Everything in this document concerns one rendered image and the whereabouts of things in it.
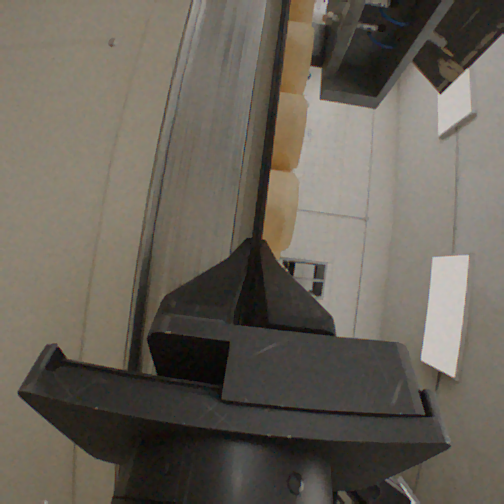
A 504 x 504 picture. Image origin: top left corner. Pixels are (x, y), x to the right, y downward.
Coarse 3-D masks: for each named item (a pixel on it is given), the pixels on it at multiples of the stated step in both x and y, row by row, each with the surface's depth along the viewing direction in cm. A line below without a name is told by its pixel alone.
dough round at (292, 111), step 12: (288, 96) 17; (300, 96) 17; (288, 108) 16; (300, 108) 16; (288, 120) 16; (300, 120) 16; (276, 132) 16; (288, 132) 16; (300, 132) 16; (276, 144) 17; (288, 144) 17; (300, 144) 17; (276, 156) 17; (288, 156) 17; (300, 156) 17; (276, 168) 19; (288, 168) 18
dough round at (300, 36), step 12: (288, 24) 17; (300, 24) 17; (288, 36) 17; (300, 36) 17; (312, 36) 17; (288, 48) 17; (300, 48) 17; (312, 48) 17; (288, 60) 17; (300, 60) 17; (288, 72) 18; (300, 72) 18; (288, 84) 19; (300, 84) 18
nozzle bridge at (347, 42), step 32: (352, 0) 45; (416, 0) 46; (448, 0) 38; (320, 32) 70; (352, 32) 53; (384, 32) 56; (416, 32) 47; (320, 64) 72; (352, 64) 68; (384, 64) 63; (320, 96) 71; (352, 96) 68; (384, 96) 66
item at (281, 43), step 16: (288, 0) 15; (288, 16) 15; (272, 80) 14; (272, 96) 14; (272, 112) 14; (272, 128) 14; (272, 144) 14; (256, 208) 14; (256, 224) 13; (256, 240) 13; (256, 256) 13; (256, 272) 13
